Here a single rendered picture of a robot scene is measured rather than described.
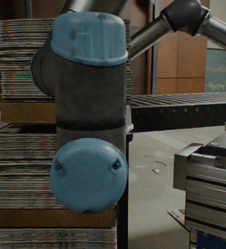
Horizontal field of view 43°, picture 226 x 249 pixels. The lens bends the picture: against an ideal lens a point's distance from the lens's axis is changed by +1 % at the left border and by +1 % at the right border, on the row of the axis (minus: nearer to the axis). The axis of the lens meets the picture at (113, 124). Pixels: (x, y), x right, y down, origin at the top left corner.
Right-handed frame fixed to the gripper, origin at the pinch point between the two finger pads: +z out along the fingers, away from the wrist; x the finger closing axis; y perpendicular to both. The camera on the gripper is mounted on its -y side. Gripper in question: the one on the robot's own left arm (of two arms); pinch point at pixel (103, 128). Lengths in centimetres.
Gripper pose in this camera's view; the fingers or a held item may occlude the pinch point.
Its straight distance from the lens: 61.8
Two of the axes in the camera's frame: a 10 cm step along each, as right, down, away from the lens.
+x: -10.0, 0.0, 0.1
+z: 0.1, -1.9, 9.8
